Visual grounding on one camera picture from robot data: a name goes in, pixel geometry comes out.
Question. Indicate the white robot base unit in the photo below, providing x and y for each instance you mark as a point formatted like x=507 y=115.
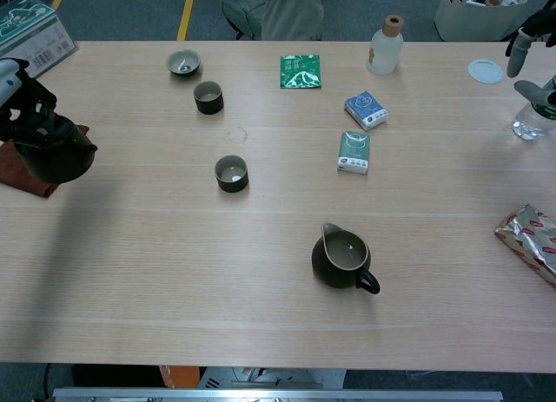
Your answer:
x=269 y=378

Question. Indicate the white storage bin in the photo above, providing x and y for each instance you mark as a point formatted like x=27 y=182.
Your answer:
x=478 y=20

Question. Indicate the blue tissue pack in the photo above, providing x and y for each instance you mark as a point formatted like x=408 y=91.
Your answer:
x=365 y=107

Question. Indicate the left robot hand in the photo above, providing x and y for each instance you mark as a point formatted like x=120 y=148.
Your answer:
x=35 y=102

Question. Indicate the brown folded cloth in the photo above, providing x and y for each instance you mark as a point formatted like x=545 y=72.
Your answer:
x=17 y=176

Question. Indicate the person in grey trousers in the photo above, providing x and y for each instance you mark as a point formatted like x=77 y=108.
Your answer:
x=286 y=11

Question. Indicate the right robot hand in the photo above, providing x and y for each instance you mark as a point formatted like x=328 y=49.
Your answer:
x=543 y=26

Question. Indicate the green tea packet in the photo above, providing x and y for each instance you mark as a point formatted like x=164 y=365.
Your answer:
x=299 y=72

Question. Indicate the aluminium rail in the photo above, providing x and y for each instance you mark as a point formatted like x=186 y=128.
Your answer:
x=278 y=395

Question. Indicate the white round table grommet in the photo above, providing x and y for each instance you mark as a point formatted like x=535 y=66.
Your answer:
x=485 y=71

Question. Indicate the frosted bottle with wooden cap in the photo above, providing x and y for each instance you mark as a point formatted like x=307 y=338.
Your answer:
x=384 y=50

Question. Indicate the green tissue pack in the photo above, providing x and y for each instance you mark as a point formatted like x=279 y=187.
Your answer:
x=354 y=150

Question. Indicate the green printed cardboard box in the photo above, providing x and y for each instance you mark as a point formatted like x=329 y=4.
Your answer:
x=26 y=41

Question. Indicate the dark cylindrical teacup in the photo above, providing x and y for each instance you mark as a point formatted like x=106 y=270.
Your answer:
x=208 y=106
x=230 y=185

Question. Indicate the silver foil snack bag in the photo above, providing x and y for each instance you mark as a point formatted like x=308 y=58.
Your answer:
x=530 y=241

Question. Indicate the clear bottle with green label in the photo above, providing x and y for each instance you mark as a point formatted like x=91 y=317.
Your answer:
x=532 y=120

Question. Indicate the grey shallow tea bowl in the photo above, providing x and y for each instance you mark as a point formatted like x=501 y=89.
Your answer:
x=174 y=67

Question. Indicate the orange object under table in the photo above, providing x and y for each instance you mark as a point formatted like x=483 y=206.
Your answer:
x=182 y=376

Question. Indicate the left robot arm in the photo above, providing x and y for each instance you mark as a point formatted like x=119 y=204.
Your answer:
x=6 y=83

